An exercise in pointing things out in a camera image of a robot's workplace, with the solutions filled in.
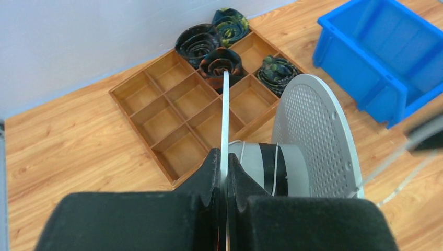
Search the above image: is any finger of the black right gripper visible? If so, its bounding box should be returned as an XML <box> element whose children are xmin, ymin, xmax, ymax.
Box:
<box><xmin>405</xmin><ymin>116</ymin><xmax>442</xmax><ymax>153</ymax></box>

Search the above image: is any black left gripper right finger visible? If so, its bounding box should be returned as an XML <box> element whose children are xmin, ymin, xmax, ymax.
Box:
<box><xmin>227</xmin><ymin>154</ymin><xmax>398</xmax><ymax>250</ymax></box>

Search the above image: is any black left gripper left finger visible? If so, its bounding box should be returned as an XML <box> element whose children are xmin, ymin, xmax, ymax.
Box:
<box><xmin>36</xmin><ymin>149</ymin><xmax>220</xmax><ymax>250</ymax></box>

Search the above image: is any thin white cable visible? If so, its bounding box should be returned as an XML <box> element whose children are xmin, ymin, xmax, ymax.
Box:
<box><xmin>228</xmin><ymin>140</ymin><xmax>440</xmax><ymax>209</ymax></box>

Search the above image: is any grey perforated cable spool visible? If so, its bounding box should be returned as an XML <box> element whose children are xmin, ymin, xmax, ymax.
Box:
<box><xmin>219</xmin><ymin>74</ymin><xmax>363</xmax><ymax>250</ymax></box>

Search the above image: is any blue plastic bin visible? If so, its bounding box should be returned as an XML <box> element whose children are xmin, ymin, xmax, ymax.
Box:
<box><xmin>313</xmin><ymin>1</ymin><xmax>442</xmax><ymax>128</ymax></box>

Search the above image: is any wooden divided tray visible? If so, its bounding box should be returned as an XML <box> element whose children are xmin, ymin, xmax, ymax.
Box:
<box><xmin>109</xmin><ymin>30</ymin><xmax>287</xmax><ymax>187</ymax></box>

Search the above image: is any green patterned rolled tie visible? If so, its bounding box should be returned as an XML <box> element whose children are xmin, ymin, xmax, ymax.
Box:
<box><xmin>256</xmin><ymin>55</ymin><xmax>302</xmax><ymax>98</ymax></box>

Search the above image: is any orange black rolled tie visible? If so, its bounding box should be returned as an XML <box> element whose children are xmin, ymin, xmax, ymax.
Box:
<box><xmin>198</xmin><ymin>47</ymin><xmax>247</xmax><ymax>95</ymax></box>

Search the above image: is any green yellow rolled tie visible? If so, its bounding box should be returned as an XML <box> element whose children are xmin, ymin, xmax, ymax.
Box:
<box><xmin>212</xmin><ymin>8</ymin><xmax>250</xmax><ymax>48</ymax></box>

